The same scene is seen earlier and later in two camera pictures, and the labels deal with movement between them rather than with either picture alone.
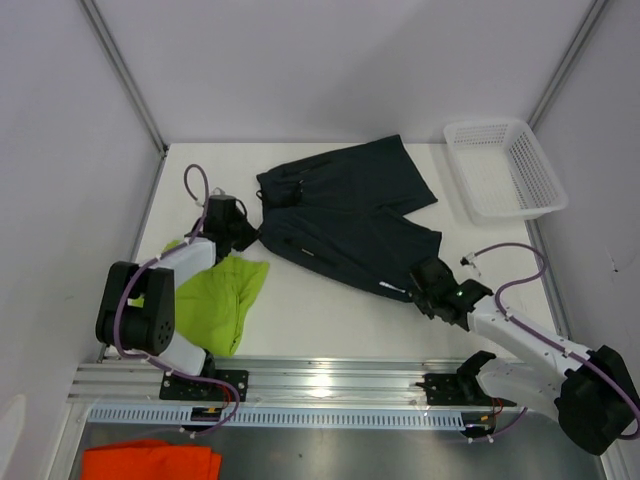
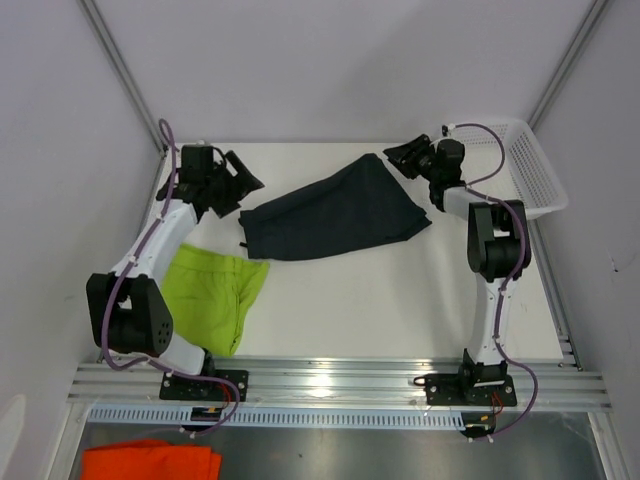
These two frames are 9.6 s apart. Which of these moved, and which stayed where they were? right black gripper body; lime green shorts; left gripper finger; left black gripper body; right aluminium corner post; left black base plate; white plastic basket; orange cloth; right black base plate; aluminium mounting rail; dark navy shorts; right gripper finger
Moved: left black gripper body; left gripper finger; dark navy shorts; right black gripper body; right gripper finger
Stayed: aluminium mounting rail; lime green shorts; white plastic basket; left black base plate; right black base plate; orange cloth; right aluminium corner post
